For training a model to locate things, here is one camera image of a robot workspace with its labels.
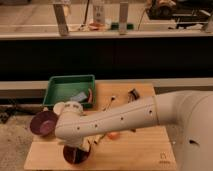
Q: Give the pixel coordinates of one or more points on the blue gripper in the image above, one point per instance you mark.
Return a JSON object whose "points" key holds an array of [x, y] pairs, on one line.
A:
{"points": [[79, 154]]}

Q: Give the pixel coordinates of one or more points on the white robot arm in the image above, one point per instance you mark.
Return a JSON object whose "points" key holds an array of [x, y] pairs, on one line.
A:
{"points": [[192, 110]]}

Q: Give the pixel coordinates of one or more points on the red bowl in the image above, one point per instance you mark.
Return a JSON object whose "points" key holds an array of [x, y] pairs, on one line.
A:
{"points": [[68, 155]]}

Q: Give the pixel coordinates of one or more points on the purple bowl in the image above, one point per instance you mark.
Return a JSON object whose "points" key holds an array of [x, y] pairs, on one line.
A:
{"points": [[43, 123]]}

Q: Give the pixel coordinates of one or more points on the yellow banana toy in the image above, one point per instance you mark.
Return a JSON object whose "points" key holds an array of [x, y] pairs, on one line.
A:
{"points": [[98, 138]]}

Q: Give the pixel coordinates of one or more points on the yellow red apple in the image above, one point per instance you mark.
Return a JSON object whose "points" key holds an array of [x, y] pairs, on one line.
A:
{"points": [[113, 135]]}

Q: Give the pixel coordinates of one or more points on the white cup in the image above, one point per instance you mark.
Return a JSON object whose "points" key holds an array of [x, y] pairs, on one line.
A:
{"points": [[58, 108]]}

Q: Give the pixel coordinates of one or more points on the red item in tray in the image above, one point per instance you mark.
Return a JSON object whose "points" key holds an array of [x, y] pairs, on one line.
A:
{"points": [[90, 97]]}

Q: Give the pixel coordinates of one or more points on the blue sponge in tray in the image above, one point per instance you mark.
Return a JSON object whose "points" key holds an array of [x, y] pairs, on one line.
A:
{"points": [[80, 97]]}

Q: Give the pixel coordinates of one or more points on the green plastic tray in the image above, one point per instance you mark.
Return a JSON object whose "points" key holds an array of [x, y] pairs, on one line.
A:
{"points": [[62, 88]]}

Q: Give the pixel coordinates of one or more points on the wooden cutting board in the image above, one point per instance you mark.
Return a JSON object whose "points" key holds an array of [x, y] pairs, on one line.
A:
{"points": [[147, 149]]}

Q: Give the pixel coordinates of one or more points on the black binder clip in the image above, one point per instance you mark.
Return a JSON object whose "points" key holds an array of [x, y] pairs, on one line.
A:
{"points": [[134, 93]]}

